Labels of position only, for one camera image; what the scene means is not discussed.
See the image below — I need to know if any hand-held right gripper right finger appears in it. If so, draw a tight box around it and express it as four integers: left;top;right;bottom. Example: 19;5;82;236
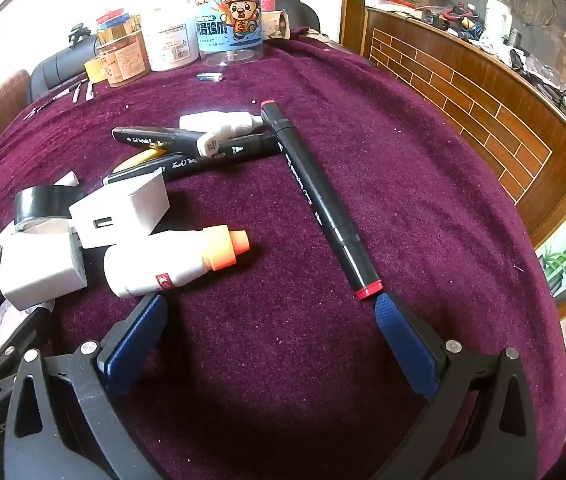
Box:
373;292;538;480

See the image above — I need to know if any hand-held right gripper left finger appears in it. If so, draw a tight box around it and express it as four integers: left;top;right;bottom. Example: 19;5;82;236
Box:
3;292;169;480

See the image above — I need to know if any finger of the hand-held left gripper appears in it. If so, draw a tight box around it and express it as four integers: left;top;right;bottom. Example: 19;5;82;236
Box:
0;305;55;396

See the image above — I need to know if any white charger block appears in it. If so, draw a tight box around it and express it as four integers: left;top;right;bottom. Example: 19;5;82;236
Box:
0;232;88;312

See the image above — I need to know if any white bottle with orange cap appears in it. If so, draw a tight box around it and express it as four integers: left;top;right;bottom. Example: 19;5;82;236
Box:
103;225;250;299

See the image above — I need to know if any black tape roll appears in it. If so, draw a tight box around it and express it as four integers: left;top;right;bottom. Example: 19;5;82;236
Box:
14;186;87;233

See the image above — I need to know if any white charger with port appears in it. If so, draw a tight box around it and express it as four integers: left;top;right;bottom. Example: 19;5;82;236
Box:
69;170;170;250

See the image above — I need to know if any black marker with red caps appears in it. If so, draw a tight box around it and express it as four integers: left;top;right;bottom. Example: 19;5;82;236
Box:
260;100;385;302

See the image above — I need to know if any yellow marker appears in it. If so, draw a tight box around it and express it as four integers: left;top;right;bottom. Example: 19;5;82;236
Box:
112;147;166;172

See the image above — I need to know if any black marker with white print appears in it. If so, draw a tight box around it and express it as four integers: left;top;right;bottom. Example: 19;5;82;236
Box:
102;134;284;187

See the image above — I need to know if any black marker with white cap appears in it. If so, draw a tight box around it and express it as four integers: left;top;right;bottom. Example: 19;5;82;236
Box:
112;126;220;157

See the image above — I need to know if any small white bottle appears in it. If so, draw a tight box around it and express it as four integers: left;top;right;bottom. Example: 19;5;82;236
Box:
179;111;264;137

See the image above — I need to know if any purple tablecloth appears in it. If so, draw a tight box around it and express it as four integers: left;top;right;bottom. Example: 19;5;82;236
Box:
0;34;564;480

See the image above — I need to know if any black chair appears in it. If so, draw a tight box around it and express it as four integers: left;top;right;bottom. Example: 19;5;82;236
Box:
29;35;102;104
277;0;322;37

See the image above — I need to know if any wooden counter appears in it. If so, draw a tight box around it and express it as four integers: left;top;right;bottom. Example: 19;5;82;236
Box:
342;0;566;248

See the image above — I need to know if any amber jar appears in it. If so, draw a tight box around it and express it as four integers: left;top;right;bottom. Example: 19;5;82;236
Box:
98;30;151;87

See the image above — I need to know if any black clip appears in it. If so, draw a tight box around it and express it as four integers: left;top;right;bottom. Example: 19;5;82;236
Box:
67;22;90;51

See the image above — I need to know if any white jar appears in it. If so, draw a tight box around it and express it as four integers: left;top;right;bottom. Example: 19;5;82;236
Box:
140;6;199;72

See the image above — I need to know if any small jar with red lid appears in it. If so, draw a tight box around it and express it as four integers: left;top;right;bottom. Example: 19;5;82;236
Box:
96;8;142;45

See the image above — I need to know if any clear jar with cartoon label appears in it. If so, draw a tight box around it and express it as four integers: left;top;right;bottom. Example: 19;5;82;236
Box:
196;0;265;68

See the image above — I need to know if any white tumbler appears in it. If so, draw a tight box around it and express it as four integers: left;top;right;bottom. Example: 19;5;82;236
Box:
484;0;514;42

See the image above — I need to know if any paper cup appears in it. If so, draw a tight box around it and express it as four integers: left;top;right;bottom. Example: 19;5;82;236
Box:
262;9;292;41

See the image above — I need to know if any clutter of cables and tools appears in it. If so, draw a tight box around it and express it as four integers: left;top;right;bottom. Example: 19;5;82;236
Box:
422;0;566;135

